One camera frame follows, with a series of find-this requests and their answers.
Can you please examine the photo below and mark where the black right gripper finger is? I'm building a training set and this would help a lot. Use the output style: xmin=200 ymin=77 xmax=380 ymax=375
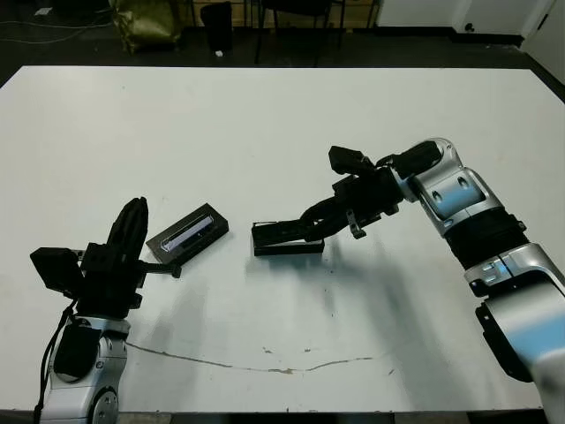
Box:
xmin=299 ymin=195 xmax=350 ymax=223
xmin=304 ymin=210 xmax=355 ymax=242

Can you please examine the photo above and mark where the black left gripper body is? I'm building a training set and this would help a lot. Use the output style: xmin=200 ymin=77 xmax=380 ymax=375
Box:
xmin=76 ymin=240 xmax=183 ymax=319

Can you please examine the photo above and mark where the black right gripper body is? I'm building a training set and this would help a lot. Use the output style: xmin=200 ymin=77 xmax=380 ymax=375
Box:
xmin=332 ymin=167 xmax=405 ymax=240

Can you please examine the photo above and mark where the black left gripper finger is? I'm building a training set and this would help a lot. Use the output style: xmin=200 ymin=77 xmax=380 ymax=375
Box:
xmin=125 ymin=196 xmax=149 ymax=263
xmin=107 ymin=197 xmax=139 ymax=262

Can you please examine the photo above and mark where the black printed box lid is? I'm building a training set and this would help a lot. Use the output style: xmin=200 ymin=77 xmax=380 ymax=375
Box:
xmin=145 ymin=202 xmax=231 ymax=267

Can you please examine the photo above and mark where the black box base white insert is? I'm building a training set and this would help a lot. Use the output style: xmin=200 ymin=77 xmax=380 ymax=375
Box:
xmin=251 ymin=221 xmax=327 ymax=258

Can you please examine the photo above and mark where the black metal chair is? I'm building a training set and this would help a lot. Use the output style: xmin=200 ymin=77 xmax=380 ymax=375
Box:
xmin=253 ymin=0 xmax=346 ymax=68

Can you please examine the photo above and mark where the yellow-green plastic bag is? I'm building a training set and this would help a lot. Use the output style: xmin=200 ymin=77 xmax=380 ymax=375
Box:
xmin=109 ymin=0 xmax=185 ymax=56

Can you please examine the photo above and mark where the black waste bin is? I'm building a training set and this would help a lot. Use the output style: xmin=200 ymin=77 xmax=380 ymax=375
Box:
xmin=200 ymin=1 xmax=235 ymax=52

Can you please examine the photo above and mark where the white door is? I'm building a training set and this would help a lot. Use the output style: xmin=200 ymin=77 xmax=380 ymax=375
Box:
xmin=520 ymin=0 xmax=565 ymax=81

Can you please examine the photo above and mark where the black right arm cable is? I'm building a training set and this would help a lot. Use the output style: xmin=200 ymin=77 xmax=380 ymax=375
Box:
xmin=361 ymin=149 xmax=414 ymax=171

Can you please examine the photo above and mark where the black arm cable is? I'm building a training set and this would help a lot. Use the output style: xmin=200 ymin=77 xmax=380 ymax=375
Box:
xmin=361 ymin=149 xmax=414 ymax=171
xmin=33 ymin=303 xmax=77 ymax=417

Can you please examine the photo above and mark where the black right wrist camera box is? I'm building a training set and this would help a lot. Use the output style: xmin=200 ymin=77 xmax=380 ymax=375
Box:
xmin=327 ymin=145 xmax=377 ymax=178

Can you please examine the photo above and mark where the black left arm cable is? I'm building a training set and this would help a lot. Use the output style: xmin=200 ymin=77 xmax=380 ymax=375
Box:
xmin=33 ymin=303 xmax=77 ymax=417

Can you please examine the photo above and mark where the thin light floor cable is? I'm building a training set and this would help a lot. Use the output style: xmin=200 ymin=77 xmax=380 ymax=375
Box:
xmin=0 ymin=19 xmax=117 ymax=46

